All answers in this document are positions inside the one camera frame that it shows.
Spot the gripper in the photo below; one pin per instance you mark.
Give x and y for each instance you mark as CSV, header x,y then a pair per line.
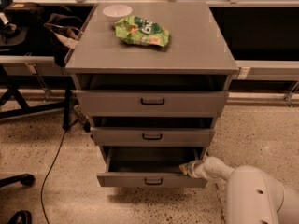
x,y
196,169

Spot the grey bottom drawer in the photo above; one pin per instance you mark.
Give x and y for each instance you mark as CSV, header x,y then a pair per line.
x,y
149,167

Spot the grey drawer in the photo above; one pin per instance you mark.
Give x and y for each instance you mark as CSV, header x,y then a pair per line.
x,y
151,137
152,103
149,167

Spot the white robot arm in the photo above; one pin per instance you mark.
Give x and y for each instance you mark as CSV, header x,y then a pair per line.
x,y
253,196

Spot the grey drawer cabinet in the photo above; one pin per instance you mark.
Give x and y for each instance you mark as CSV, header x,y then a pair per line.
x,y
195,59

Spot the grey middle drawer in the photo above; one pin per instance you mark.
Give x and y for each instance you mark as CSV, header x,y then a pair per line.
x,y
151,137

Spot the grey top drawer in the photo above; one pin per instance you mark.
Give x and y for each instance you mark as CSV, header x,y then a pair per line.
x,y
152,103

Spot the green snack bag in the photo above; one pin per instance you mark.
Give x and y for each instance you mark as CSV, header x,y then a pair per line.
x,y
134,30

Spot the office chair base leg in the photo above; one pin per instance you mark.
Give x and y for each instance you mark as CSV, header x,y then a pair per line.
x,y
24,179

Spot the white bowl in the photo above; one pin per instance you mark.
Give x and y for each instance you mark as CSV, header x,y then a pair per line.
x,y
116,12

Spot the dark bag with cloth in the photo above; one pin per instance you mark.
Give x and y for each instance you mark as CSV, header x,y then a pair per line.
x,y
64,31

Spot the metal rail bracket right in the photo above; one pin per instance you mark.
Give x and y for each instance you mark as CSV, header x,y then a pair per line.
x,y
290,93

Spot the metal rail bracket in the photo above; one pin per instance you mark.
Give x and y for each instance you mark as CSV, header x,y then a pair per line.
x,y
290,93
34,71

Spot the metal rail bracket left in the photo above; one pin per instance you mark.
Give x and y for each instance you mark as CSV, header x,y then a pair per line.
x,y
34,71

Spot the black table frame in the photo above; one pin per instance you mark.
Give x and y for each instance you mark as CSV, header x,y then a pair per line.
x,y
13,92

